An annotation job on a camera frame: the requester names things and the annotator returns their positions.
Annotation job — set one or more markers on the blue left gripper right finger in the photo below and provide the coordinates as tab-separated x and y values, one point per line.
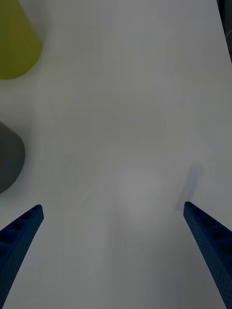
212	243

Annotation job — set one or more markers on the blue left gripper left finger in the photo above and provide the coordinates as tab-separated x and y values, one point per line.
17	243

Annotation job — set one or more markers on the grey plastic bin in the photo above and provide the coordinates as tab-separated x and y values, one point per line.
9	157

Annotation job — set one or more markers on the yellow-green plastic bin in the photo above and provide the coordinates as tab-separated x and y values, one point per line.
15	38

